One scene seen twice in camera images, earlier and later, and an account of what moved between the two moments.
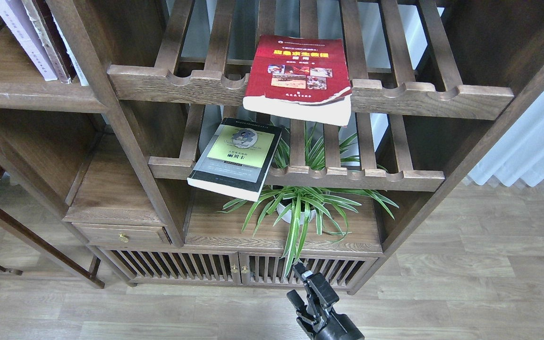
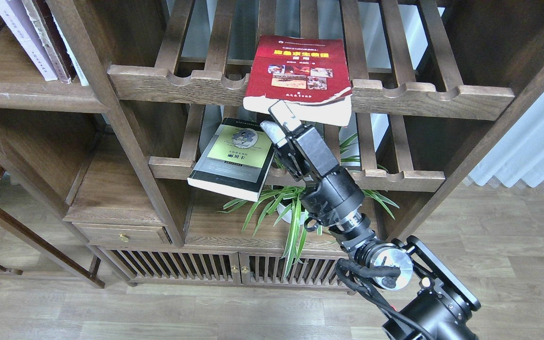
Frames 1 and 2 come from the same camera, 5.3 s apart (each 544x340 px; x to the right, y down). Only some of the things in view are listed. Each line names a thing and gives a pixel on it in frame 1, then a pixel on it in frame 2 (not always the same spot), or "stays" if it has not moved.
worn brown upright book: [47, 41] stays
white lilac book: [15, 15] stays
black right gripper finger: [297, 302] → [276, 134]
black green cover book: [236, 159] stays
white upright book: [83, 80] stays
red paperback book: [301, 78] stays
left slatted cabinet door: [146, 266] stays
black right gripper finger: [300, 267] → [282, 112]
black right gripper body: [318, 319] → [334, 190]
